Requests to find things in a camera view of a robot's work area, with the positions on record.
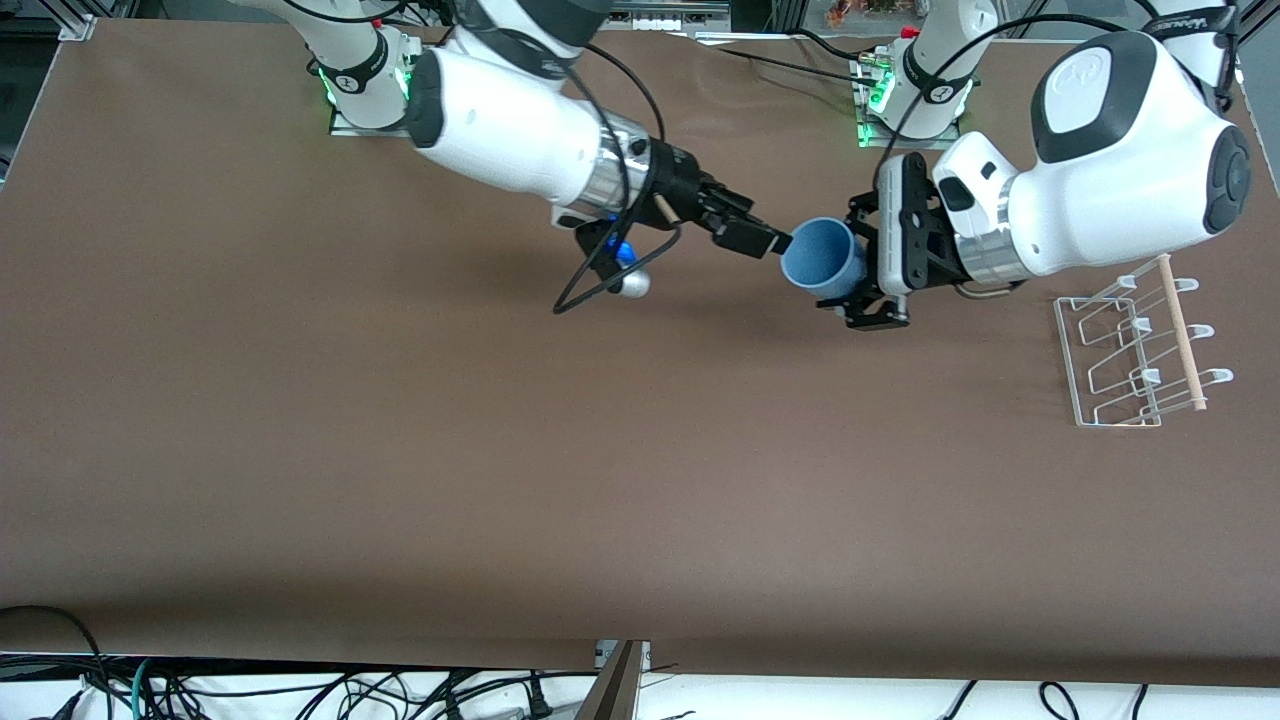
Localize blue plastic cup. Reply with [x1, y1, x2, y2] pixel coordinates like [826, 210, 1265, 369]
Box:
[780, 216, 869, 300]

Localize white power strip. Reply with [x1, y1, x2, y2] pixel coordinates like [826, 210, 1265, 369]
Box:
[608, 0, 733, 31]

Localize orange red background item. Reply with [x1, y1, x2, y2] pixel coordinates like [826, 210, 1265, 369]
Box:
[824, 0, 903, 27]

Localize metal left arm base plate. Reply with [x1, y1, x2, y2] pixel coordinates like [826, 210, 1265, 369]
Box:
[853, 52, 964, 152]

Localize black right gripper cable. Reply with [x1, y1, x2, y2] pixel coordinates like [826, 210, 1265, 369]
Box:
[552, 40, 685, 317]

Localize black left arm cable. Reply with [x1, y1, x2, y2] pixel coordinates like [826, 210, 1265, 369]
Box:
[868, 12, 1151, 201]

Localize black cable across table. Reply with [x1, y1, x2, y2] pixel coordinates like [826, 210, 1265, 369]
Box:
[688, 28, 886, 89]

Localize white wire cup rack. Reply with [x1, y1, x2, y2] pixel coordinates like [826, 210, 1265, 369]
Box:
[1053, 254, 1234, 429]

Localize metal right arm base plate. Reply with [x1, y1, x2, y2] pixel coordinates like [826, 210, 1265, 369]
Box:
[329, 60, 421, 138]

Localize teal cable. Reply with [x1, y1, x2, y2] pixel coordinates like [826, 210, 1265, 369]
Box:
[128, 657, 167, 720]

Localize thick black cable loop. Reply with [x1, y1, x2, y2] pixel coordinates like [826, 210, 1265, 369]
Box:
[0, 604, 113, 720]

